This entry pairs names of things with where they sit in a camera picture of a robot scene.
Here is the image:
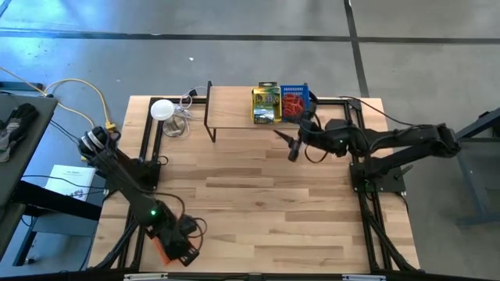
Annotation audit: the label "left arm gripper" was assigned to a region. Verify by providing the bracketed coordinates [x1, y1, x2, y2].
[146, 213, 201, 268]

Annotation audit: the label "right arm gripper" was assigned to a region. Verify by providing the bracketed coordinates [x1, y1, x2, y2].
[273, 111, 331, 163]

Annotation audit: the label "orange plastic basket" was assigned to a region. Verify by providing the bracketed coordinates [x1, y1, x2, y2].
[152, 235, 173, 266]

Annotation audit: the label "yellow plastic basket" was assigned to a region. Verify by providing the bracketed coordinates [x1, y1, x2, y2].
[251, 86, 283, 125]

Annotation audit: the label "blue plastic basket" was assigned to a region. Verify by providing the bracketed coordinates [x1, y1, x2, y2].
[279, 84, 312, 121]

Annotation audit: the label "wooden shelf riser black legs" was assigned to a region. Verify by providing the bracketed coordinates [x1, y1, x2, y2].
[203, 80, 320, 144]

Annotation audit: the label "white paper booklet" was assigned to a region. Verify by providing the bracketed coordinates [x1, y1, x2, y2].
[45, 164, 97, 202]

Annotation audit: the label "white mushroom table lamp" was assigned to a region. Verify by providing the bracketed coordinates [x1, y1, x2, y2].
[150, 98, 188, 138]

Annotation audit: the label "dark side table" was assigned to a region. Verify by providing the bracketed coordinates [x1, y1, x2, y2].
[0, 80, 103, 267]

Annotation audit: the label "grey work glove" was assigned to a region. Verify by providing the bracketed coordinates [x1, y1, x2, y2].
[0, 103, 40, 163]

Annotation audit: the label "grey metal stand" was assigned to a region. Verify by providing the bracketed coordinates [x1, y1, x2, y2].
[452, 107, 500, 227]

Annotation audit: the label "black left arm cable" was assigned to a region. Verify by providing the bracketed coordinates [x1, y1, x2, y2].
[154, 155, 208, 251]

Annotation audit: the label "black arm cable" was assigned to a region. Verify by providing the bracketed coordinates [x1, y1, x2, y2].
[154, 155, 208, 251]
[337, 95, 415, 128]

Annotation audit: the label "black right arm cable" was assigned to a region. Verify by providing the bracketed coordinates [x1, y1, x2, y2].
[337, 95, 415, 128]

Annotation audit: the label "white lamp cable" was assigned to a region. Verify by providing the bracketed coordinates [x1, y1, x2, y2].
[171, 86, 208, 136]

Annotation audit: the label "yellow cable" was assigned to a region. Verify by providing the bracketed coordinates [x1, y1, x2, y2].
[0, 66, 118, 162]

